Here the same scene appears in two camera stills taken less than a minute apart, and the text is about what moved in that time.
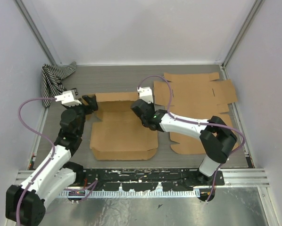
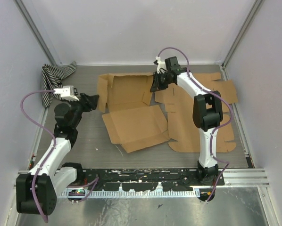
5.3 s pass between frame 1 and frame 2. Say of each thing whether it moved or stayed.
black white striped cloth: stayed
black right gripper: moved
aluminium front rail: stayed
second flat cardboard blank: stayed
